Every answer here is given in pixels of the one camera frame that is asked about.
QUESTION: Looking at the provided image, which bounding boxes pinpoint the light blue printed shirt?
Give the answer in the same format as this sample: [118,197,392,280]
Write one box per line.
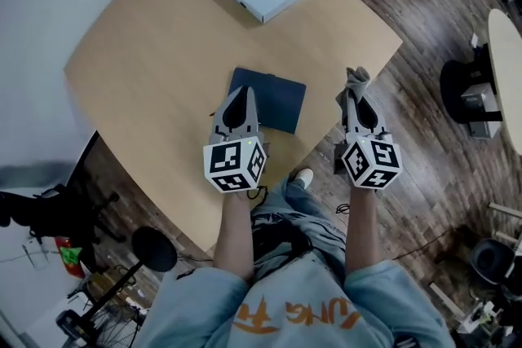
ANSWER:
[134,248,456,348]

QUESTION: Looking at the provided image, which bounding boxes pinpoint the person's left forearm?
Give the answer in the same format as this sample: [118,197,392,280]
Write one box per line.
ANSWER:
[212,189,256,282]

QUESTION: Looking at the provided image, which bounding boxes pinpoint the black table base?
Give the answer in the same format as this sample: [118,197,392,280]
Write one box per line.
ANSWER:
[440,43,505,126]

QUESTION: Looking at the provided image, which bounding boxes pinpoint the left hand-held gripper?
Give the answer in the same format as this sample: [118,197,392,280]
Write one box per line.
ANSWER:
[202,85,268,194]

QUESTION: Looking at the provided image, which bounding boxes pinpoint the dark blue notebook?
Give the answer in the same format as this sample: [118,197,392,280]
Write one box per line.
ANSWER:
[210,67,307,135]

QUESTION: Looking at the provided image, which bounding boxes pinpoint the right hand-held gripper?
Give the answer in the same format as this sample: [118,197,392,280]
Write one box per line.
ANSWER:
[333,91,403,190]

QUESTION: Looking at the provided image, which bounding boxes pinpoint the black standing fan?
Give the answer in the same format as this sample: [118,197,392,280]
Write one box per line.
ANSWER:
[55,227,179,348]

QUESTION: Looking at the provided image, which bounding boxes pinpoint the person's right forearm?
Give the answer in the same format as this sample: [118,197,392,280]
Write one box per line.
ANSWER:
[344,186,378,276]

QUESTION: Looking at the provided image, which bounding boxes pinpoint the grey metal box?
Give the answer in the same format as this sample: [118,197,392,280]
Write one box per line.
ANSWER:
[460,81,502,139]

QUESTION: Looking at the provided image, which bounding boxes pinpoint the black office chair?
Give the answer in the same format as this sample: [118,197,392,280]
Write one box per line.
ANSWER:
[0,183,122,245]

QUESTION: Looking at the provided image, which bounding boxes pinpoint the white shoe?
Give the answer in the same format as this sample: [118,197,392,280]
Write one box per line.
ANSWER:
[294,168,315,191]

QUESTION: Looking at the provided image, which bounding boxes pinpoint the red bag with green tuft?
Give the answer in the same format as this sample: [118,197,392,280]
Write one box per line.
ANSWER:
[55,236,86,279]

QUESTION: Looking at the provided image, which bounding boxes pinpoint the light blue jeans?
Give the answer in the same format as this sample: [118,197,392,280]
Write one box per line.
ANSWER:
[248,174,347,282]

